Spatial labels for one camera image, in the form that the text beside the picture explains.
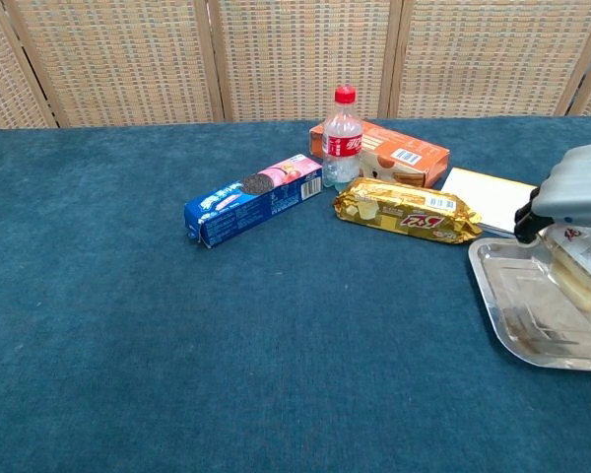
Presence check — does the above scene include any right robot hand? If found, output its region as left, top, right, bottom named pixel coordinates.
left=513, top=142, right=591, bottom=245

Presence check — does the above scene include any clear-wrapped sandwich pack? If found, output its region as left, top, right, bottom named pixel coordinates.
left=537, top=222, right=591, bottom=329

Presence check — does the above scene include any white and yellow box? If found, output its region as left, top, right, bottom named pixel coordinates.
left=439, top=167, right=539, bottom=239

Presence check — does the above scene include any silver metal tray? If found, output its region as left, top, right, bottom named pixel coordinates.
left=467, top=236, right=591, bottom=373

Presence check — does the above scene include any gold foil biscuit pack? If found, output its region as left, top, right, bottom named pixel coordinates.
left=331, top=176, right=483, bottom=244

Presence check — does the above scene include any orange snack box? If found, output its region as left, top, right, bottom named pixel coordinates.
left=308, top=118, right=451, bottom=189

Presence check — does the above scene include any clear cola bottle red cap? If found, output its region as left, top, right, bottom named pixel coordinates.
left=322, top=85, right=364, bottom=189

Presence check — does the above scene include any woven folding screen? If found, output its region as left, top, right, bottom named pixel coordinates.
left=0, top=0, right=591, bottom=130

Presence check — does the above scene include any blue cookie box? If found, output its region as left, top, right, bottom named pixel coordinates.
left=183, top=153, right=324, bottom=249

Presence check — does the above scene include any teal table cloth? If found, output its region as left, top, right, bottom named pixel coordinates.
left=0, top=115, right=591, bottom=473

